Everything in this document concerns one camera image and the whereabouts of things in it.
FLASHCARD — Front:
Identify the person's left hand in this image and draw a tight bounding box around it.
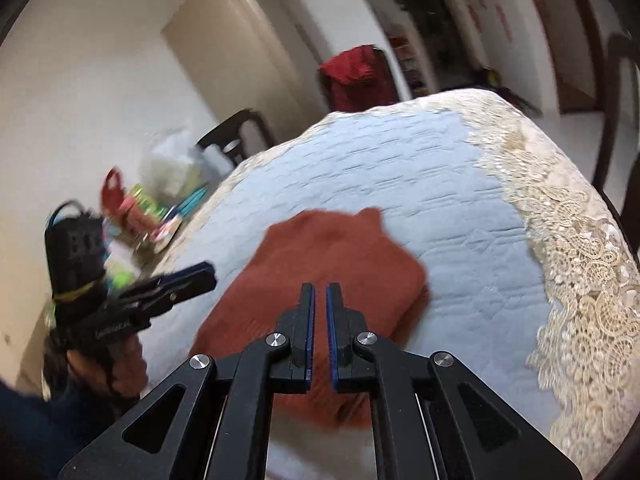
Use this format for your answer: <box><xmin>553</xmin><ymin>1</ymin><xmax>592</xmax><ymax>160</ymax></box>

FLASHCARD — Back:
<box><xmin>65</xmin><ymin>332</ymin><xmax>149</xmax><ymax>402</ymax></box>

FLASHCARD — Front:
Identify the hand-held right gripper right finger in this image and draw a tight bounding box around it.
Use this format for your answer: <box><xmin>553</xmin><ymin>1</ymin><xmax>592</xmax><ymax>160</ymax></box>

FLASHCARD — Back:
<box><xmin>326</xmin><ymin>282</ymin><xmax>583</xmax><ymax>480</ymax></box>

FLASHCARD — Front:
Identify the black cable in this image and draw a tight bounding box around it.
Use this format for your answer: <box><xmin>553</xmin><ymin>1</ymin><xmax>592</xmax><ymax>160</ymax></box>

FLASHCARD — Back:
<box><xmin>47</xmin><ymin>201</ymin><xmax>87</xmax><ymax>227</ymax></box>

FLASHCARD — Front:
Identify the turquoise plastic clip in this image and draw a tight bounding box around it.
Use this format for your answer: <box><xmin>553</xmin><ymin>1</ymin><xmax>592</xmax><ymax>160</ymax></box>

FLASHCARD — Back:
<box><xmin>175</xmin><ymin>187</ymin><xmax>209</xmax><ymax>217</ymax></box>

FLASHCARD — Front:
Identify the small red gift bag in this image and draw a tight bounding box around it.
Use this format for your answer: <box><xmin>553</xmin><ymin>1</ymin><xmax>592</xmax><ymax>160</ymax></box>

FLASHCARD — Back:
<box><xmin>101</xmin><ymin>167</ymin><xmax>127</xmax><ymax>212</ymax></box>

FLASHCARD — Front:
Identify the rust knitted sweater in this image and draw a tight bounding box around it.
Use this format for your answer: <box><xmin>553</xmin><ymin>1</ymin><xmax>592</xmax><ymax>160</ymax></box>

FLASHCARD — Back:
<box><xmin>192</xmin><ymin>206</ymin><xmax>432</xmax><ymax>431</ymax></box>

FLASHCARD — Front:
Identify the beige door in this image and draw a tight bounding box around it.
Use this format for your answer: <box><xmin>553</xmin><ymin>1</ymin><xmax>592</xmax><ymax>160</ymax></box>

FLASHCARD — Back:
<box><xmin>161</xmin><ymin>0</ymin><xmax>332</xmax><ymax>137</ymax></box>

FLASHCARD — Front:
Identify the white plastic bag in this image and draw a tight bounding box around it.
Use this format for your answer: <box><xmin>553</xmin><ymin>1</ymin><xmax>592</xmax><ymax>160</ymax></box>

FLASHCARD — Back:
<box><xmin>140</xmin><ymin>127</ymin><xmax>222</xmax><ymax>202</ymax></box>

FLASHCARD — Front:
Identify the red checkered cloth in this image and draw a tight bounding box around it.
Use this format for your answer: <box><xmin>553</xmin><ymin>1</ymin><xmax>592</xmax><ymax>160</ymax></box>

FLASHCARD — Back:
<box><xmin>320</xmin><ymin>45</ymin><xmax>402</xmax><ymax>113</ymax></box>

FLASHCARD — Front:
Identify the pink and white packet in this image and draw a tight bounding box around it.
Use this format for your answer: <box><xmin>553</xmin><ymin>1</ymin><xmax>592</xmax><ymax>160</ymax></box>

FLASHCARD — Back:
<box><xmin>150</xmin><ymin>215</ymin><xmax>184</xmax><ymax>254</ymax></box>

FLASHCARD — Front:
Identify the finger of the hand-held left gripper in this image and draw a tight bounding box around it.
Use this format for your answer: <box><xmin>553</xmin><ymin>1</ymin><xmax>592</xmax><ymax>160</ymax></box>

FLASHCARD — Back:
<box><xmin>147</xmin><ymin>275</ymin><xmax>219</xmax><ymax>322</ymax></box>
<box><xmin>127</xmin><ymin>261</ymin><xmax>217</xmax><ymax>297</ymax></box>

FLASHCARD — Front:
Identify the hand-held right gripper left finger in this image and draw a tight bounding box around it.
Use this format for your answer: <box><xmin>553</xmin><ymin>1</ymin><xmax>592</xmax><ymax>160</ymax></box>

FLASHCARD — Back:
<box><xmin>57</xmin><ymin>282</ymin><xmax>315</xmax><ymax>480</ymax></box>

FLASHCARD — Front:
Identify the person's left forearm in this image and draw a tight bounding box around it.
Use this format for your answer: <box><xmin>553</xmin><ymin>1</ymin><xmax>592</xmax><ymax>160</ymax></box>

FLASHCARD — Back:
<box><xmin>0</xmin><ymin>375</ymin><xmax>143</xmax><ymax>480</ymax></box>

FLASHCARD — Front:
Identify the brown wooden chair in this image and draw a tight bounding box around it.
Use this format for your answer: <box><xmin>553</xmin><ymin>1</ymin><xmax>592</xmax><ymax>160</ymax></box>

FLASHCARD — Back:
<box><xmin>592</xmin><ymin>32</ymin><xmax>640</xmax><ymax>267</ymax></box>

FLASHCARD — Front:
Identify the green snack packet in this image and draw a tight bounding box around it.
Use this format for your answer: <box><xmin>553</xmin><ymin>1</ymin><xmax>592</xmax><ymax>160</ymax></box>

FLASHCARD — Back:
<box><xmin>127</xmin><ymin>185</ymin><xmax>169</xmax><ymax>222</ymax></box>

